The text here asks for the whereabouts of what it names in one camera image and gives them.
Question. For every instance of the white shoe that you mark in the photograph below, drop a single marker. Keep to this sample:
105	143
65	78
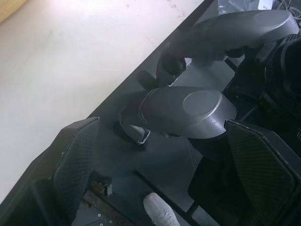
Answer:
160	209

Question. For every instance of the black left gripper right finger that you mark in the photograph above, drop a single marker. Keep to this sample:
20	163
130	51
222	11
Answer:
261	169

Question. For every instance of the rusty metal bracket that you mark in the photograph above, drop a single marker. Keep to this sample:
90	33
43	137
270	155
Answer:
101	188

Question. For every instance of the silver right robot leg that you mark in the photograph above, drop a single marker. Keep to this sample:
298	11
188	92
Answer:
235	33

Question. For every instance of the silver left robot leg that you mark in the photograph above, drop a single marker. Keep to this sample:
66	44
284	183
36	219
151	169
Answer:
185	113

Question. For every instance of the silver robot leg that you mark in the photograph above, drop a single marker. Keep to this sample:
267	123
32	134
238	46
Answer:
185	113
235	33

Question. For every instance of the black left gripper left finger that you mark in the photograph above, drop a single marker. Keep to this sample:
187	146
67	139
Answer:
58	169

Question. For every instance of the black robot waist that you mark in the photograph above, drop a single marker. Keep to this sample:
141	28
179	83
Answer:
282	75

